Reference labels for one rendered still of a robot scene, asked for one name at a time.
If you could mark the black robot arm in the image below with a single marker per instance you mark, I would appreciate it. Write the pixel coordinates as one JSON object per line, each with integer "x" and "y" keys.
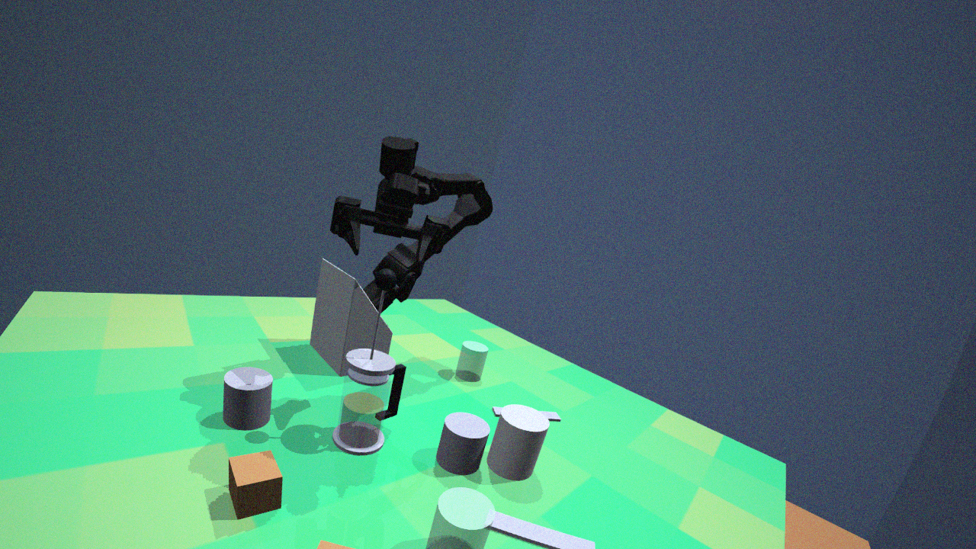
{"x": 405, "y": 185}

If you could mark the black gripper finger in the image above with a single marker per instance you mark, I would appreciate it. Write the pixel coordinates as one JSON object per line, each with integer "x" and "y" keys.
{"x": 349, "y": 226}
{"x": 428, "y": 242}

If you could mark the pale lavender flat bar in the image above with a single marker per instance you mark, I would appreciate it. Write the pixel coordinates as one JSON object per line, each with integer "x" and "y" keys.
{"x": 551, "y": 416}
{"x": 536, "y": 534}

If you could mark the tan cube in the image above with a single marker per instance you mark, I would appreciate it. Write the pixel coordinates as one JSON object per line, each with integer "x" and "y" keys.
{"x": 255, "y": 484}
{"x": 330, "y": 545}

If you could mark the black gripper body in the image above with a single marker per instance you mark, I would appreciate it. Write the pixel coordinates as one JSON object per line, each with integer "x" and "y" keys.
{"x": 390, "y": 220}

